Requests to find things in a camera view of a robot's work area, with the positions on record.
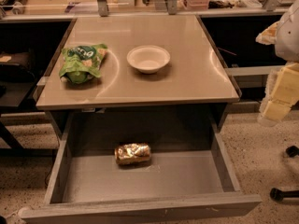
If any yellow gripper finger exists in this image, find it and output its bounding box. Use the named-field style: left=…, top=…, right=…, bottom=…
left=255, top=21, right=278, bottom=45
left=258, top=63, right=299, bottom=127

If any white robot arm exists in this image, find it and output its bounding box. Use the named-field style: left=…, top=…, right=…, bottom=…
left=256, top=1, right=299, bottom=127

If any open grey drawer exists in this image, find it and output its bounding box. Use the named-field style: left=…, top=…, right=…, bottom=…
left=20, top=110, right=261, bottom=224

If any grey counter cabinet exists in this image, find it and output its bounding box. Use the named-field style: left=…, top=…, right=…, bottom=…
left=32, top=14, right=243, bottom=142

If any black chair base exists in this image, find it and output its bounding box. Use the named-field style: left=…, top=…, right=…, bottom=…
left=269, top=146, right=299, bottom=202

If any white paper bowl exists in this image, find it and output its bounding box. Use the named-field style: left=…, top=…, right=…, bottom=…
left=127, top=45, right=170, bottom=74

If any green chip bag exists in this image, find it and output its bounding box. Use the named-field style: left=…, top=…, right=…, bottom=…
left=59, top=44, right=107, bottom=84

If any dark side table left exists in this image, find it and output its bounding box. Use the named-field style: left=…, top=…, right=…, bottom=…
left=0, top=49, right=36, bottom=151

